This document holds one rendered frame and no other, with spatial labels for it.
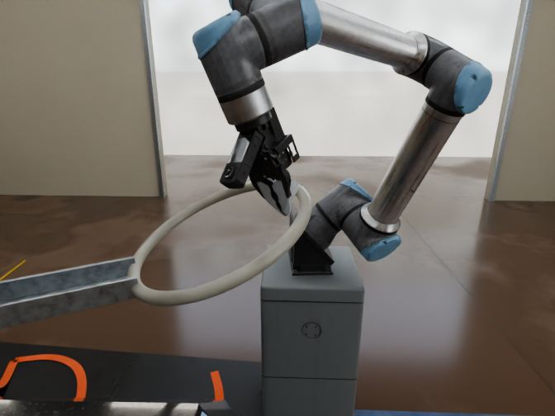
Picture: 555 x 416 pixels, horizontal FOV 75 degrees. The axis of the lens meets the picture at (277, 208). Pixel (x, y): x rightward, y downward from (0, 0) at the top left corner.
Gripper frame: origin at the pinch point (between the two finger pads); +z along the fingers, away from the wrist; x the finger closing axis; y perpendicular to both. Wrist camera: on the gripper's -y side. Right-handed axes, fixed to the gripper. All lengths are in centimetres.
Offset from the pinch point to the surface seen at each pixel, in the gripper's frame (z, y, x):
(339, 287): 60, 36, 22
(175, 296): 4.6, -22.5, 14.4
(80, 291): -0.5, -30.3, 34.3
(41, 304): -2, -36, 38
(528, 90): 166, 524, -4
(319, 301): 62, 29, 29
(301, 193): 4.4, 14.4, 5.4
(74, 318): 94, 0, 230
